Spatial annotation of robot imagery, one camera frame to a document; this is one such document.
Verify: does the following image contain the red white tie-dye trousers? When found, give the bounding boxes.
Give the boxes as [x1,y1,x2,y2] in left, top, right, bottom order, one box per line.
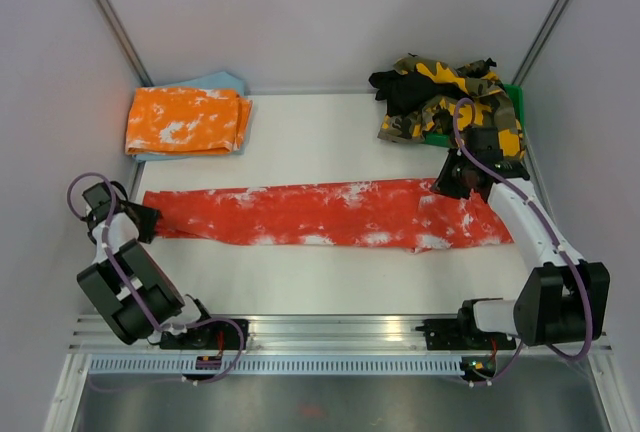
[143,178,513,253]

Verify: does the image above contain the camouflage yellow green trousers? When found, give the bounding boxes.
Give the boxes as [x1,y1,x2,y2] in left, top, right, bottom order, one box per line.
[378,54,526,159]

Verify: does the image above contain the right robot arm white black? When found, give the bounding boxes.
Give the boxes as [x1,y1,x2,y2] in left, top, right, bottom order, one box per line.
[431,126,610,350]

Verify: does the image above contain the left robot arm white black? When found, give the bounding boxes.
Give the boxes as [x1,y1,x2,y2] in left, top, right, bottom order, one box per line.
[77,181,218,349]

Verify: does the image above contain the folded orange tie-dye trousers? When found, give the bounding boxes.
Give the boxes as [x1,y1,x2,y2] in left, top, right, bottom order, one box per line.
[124,86,254,157]

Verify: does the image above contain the black trousers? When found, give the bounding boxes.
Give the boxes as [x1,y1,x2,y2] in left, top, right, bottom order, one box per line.
[368,71,454,117]

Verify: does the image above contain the folded light blue trousers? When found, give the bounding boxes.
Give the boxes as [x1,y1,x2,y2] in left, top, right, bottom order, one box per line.
[134,69,247,163]

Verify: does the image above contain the green plastic bin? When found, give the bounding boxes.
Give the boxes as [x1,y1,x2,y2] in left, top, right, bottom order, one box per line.
[424,84,526,147]

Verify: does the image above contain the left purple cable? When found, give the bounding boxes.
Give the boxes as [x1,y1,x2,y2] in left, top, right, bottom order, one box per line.
[66,170,249,393]

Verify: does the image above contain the aluminium front rail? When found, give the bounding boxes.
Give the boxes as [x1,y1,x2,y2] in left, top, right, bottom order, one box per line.
[67,312,614,354]

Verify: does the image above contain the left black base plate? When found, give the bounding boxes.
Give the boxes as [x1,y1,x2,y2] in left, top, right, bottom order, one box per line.
[159,318,250,352]

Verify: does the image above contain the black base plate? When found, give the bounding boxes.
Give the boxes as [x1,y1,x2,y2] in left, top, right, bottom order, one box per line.
[414,318,517,352]
[159,318,250,352]

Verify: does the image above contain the white slotted cable duct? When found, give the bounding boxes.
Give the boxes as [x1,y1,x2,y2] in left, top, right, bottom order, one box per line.
[89,354,495,377]

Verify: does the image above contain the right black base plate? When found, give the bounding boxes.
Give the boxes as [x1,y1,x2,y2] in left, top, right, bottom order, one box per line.
[414,318,517,352]

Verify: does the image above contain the right corner aluminium post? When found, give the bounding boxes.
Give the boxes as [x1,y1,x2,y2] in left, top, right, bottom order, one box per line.
[513,0,572,86]

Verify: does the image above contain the corner aluminium post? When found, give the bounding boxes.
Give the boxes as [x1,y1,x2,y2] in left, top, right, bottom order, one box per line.
[92,0,153,87]
[513,0,572,86]

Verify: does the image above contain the left corner aluminium post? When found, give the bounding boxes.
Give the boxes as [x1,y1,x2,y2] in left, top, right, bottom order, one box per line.
[92,0,153,87]

